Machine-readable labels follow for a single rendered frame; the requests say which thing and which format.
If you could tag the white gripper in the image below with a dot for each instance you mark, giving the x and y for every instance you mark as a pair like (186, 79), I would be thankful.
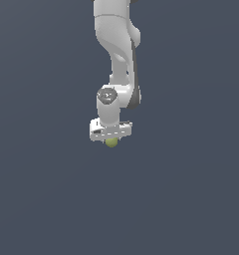
(108, 131)

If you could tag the small yellow-green ball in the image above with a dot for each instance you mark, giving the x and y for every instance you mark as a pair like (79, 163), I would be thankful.
(111, 142)

